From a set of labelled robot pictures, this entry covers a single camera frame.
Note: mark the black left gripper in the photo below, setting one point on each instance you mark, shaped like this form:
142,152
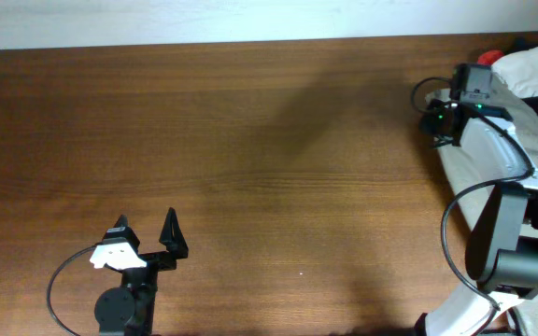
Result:
155,259

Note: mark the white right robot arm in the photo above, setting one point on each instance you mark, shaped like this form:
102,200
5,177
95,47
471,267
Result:
501,256

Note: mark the red garment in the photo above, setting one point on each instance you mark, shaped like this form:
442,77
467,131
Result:
490,57

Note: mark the khaki green shorts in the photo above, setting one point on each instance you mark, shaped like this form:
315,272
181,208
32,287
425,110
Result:
530,135

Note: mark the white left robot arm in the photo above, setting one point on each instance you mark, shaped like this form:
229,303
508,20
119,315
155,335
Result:
128,309

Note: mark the white crumpled garment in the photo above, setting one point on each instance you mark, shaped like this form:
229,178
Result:
519,72

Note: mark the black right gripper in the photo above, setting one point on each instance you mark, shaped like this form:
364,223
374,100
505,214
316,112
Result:
444,123

